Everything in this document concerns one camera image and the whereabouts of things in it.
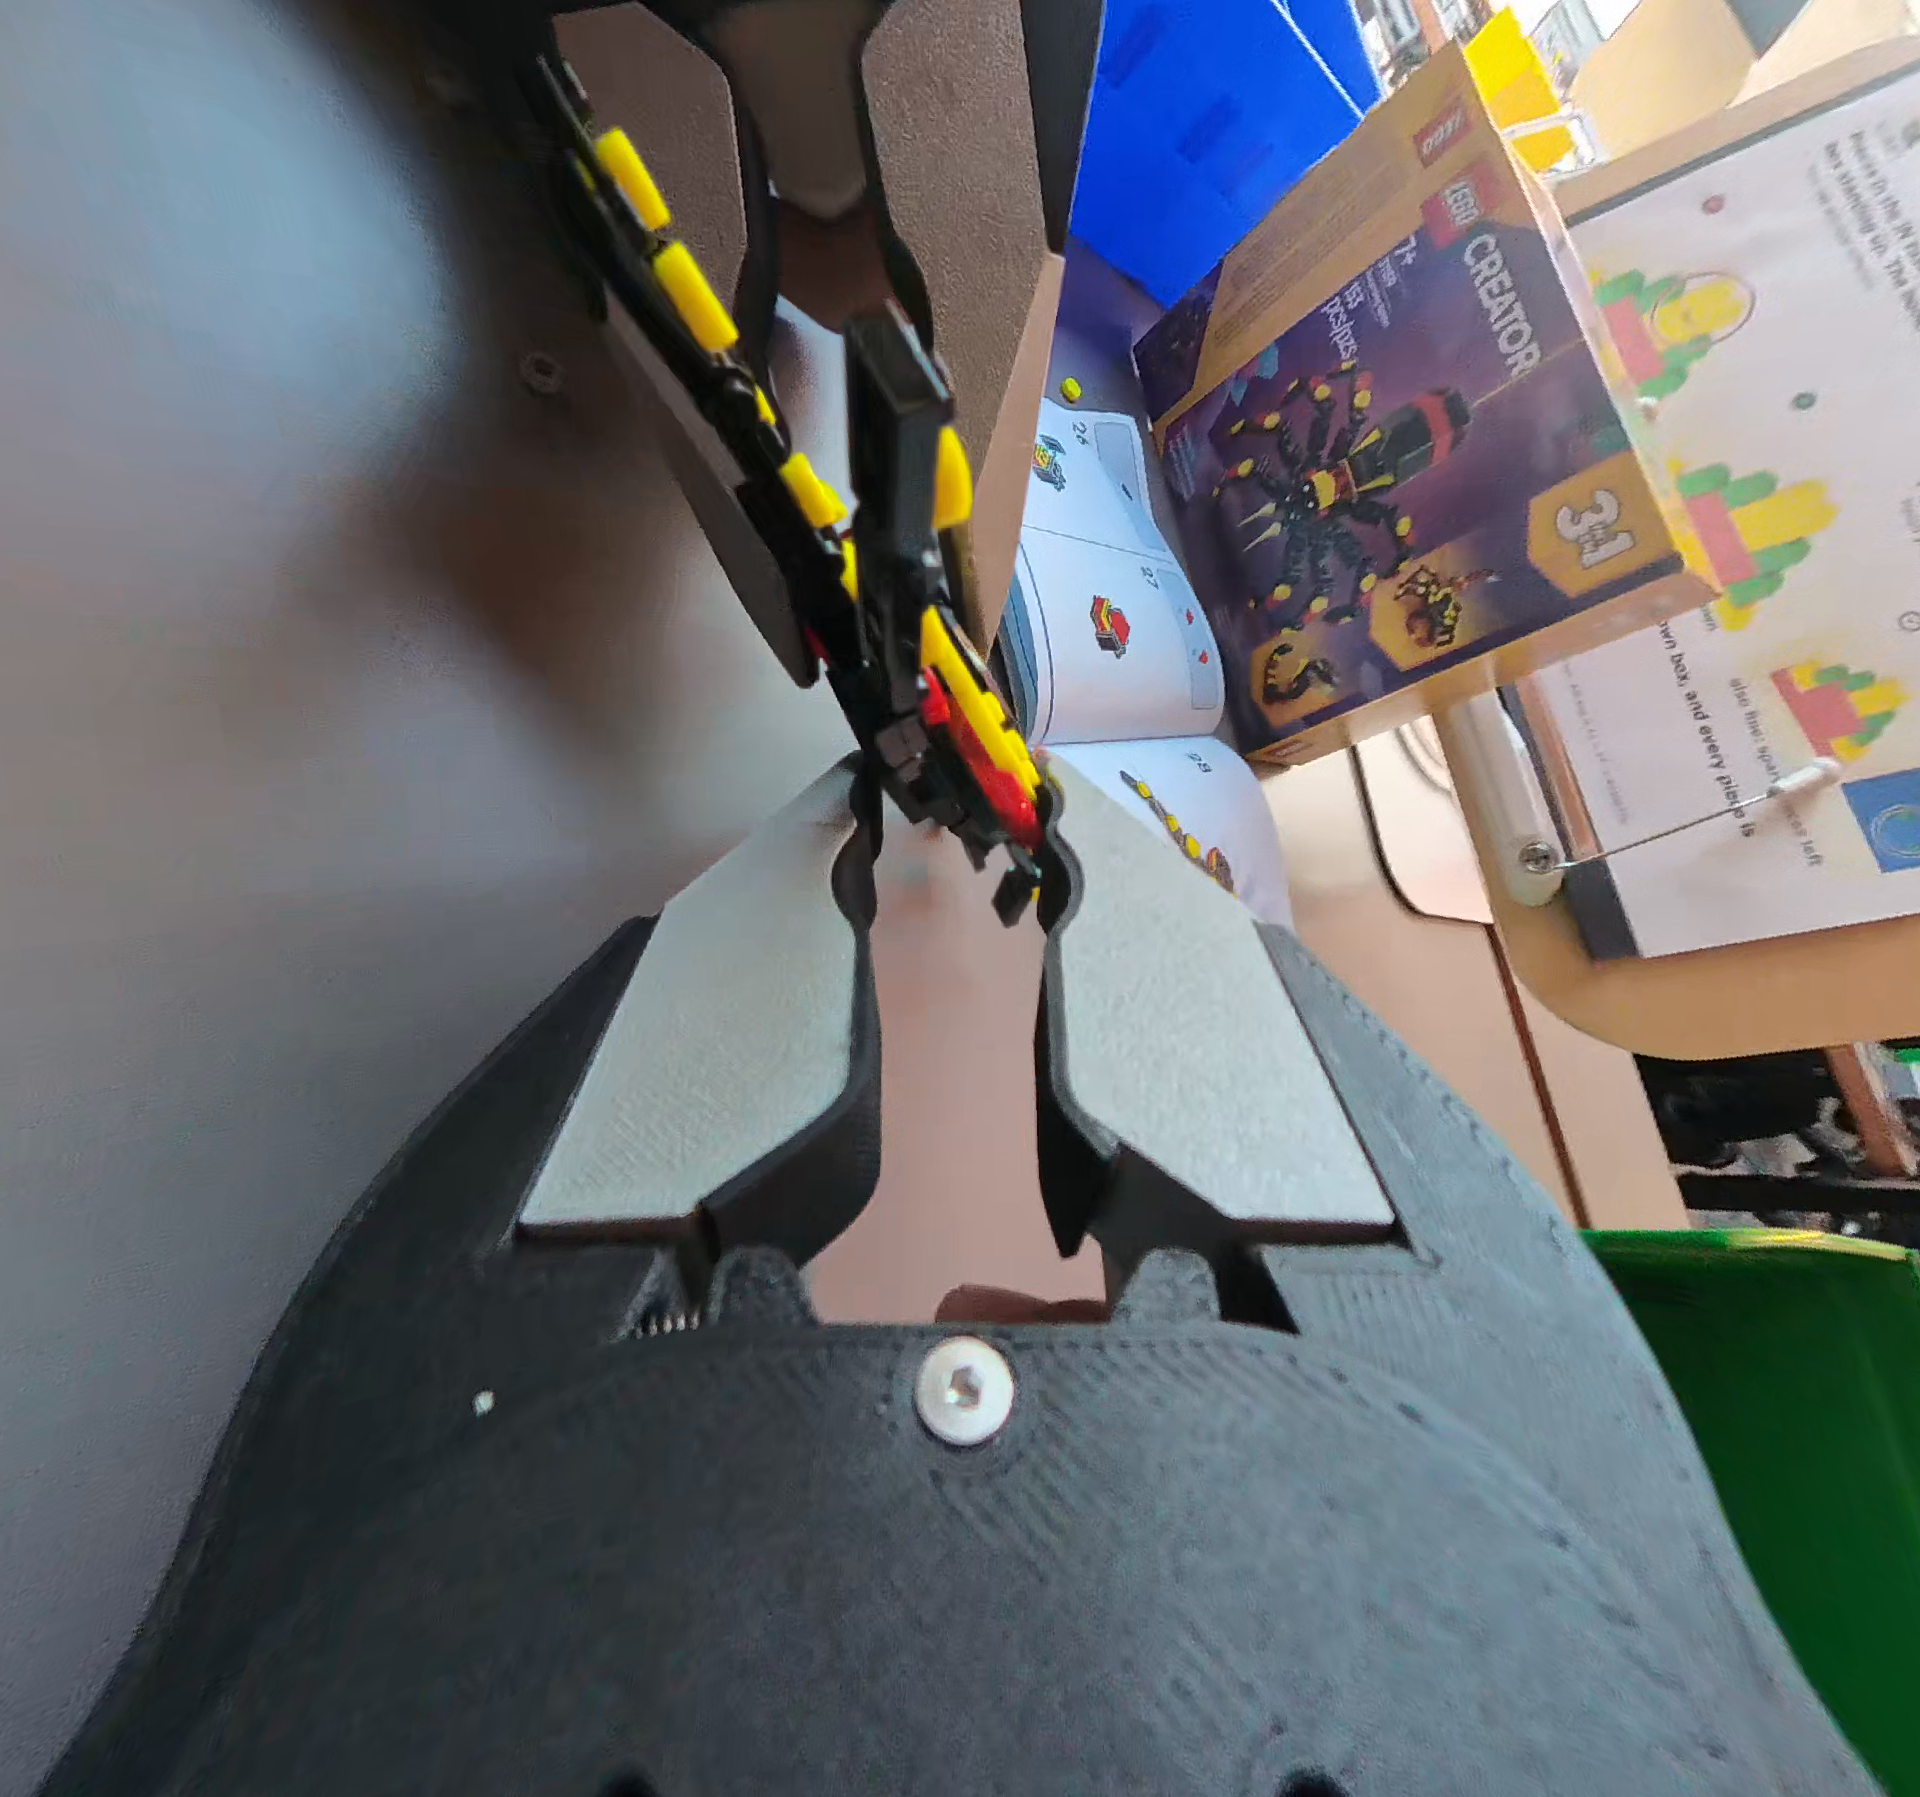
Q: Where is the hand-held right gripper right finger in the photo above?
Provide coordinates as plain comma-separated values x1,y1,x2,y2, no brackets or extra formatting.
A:
1033,763,1413,1262

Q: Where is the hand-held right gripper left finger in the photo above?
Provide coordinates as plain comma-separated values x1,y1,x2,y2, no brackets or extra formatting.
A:
518,754,887,1265

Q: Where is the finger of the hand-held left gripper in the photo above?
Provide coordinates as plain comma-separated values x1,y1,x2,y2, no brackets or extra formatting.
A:
550,3,826,691
861,0,1073,657

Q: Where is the black yellow red lego model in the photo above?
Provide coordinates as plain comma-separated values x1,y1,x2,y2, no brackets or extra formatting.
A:
528,55,1057,933

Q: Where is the white lego instruction booklet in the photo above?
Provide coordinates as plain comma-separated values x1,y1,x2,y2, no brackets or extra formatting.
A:
996,393,1295,933

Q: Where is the purple lego set box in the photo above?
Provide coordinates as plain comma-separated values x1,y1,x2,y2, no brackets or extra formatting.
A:
1131,39,1725,767

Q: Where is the blue plastic bin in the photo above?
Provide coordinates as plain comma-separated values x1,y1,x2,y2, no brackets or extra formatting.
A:
1063,0,1387,312

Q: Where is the yellow box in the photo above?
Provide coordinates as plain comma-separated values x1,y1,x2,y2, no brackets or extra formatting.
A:
1461,7,1579,176

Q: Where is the green plastic bin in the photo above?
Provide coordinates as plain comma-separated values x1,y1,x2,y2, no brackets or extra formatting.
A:
1582,1223,1920,1797

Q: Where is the printed instruction board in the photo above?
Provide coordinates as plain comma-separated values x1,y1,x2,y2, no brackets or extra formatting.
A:
1438,34,1920,1068

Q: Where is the thin metal wire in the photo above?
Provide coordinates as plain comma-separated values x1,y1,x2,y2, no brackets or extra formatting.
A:
1516,758,1844,873

